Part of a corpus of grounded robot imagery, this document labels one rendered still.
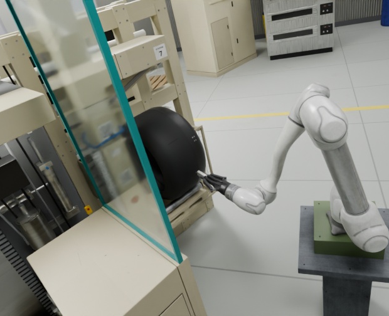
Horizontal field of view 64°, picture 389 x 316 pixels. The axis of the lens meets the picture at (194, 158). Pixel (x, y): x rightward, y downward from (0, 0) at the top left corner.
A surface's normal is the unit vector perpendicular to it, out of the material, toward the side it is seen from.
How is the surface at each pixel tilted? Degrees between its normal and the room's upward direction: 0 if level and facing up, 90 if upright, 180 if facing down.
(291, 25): 90
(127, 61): 90
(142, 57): 90
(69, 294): 0
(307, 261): 0
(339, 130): 83
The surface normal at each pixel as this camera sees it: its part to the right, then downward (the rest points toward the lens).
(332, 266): -0.22, -0.84
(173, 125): 0.23, -0.52
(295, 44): -0.26, 0.55
